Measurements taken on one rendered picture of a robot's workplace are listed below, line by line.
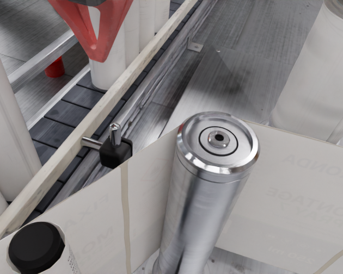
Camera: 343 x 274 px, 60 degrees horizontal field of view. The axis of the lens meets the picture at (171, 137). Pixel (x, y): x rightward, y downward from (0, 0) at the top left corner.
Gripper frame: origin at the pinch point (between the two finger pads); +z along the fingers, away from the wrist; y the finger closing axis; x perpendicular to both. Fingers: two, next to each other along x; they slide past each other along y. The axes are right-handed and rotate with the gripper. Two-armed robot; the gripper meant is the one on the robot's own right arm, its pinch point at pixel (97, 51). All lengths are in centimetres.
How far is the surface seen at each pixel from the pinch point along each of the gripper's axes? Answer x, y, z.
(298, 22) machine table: -21, 62, 19
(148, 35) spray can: 4.1, 21.7, 10.2
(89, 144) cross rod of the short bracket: 0.8, -2.4, 10.7
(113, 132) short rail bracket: -2.5, -2.4, 7.1
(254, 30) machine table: -11, 51, 19
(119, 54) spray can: 3.8, 10.8, 7.5
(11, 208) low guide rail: 2.7, -12.1, 10.0
